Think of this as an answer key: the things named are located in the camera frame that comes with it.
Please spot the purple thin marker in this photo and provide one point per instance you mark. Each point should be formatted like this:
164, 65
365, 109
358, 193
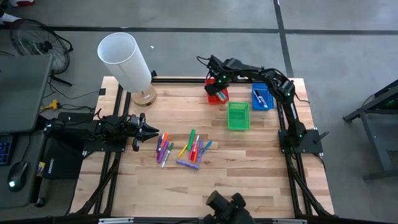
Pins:
158, 146

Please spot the red plastic basket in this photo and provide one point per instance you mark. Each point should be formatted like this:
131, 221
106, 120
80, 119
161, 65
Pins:
213, 101

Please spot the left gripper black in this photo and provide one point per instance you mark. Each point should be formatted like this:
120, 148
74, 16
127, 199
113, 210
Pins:
141, 137

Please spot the green Expo whiteboard marker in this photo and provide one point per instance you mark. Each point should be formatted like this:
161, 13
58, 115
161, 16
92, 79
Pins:
167, 155

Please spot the pink highlighter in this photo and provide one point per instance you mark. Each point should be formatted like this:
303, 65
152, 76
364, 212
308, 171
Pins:
191, 151

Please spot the violet white thin marker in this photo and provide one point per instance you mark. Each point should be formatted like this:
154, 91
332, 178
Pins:
161, 139

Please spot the black Expo whiteboard marker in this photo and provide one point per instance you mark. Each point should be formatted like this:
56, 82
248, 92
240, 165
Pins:
263, 100

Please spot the black keyboard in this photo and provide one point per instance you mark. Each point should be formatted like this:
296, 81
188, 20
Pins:
4, 149

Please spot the orange marker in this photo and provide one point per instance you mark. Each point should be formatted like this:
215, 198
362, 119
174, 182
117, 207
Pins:
165, 138

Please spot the white lamp wooden base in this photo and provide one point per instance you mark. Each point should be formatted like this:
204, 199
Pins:
124, 62

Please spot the blue Expo whiteboard marker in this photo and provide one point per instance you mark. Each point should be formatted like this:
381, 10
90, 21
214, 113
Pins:
257, 95

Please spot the orange highlighter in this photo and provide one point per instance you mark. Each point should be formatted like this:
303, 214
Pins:
196, 157

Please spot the person's shoe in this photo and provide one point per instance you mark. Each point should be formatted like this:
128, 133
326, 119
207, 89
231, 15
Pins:
9, 18
23, 2

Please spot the black metal cart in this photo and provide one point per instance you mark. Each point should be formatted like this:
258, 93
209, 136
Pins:
374, 143

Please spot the small yellow card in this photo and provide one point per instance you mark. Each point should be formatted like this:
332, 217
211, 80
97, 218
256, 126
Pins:
41, 169

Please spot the red Expo whiteboard marker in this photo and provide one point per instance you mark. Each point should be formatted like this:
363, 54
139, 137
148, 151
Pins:
197, 139

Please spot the dark grey panel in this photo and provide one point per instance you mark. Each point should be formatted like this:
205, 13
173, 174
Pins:
21, 93

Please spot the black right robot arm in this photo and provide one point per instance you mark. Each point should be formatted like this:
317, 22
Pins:
293, 124

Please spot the yellow highlighter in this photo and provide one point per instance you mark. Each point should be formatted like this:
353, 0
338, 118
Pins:
183, 151

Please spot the blue plastic basket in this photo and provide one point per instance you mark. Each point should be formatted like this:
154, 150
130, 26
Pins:
255, 85

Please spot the purple highlighter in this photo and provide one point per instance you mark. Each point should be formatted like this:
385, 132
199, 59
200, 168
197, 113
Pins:
163, 152

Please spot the black handheld device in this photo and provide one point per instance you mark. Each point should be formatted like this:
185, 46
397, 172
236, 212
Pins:
228, 211

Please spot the lavender highlighter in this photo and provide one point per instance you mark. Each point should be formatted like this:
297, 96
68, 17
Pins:
187, 164
200, 149

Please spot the teal highlighter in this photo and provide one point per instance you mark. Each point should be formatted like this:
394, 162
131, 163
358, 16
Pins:
221, 93

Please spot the black floor fan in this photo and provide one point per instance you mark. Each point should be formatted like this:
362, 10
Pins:
40, 46

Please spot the green plastic basket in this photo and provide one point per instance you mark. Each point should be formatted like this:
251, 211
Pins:
238, 115

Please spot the light green highlighter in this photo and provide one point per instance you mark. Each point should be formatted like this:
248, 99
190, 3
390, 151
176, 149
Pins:
223, 97

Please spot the yellow power plug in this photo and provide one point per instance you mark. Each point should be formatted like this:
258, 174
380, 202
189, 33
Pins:
55, 104

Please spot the grey side desk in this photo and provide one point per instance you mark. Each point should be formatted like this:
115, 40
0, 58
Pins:
28, 199

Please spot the silver metal bar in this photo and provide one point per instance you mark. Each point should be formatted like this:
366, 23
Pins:
116, 221
289, 221

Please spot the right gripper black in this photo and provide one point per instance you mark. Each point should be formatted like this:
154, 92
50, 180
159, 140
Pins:
224, 74

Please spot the teal thin marker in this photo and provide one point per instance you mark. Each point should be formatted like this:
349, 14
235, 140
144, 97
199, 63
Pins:
207, 146

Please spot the black round knob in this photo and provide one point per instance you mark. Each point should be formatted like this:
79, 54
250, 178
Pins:
39, 203

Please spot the black computer mouse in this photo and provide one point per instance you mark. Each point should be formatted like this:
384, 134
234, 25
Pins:
18, 174

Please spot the black aluminium rig frame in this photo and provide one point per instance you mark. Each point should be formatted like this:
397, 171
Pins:
183, 80

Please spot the small black clamp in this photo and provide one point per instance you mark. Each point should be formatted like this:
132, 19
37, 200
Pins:
154, 74

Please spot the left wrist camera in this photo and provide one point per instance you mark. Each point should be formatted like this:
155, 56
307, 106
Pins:
134, 120

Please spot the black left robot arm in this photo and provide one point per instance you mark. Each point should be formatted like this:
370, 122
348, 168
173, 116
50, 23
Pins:
81, 129

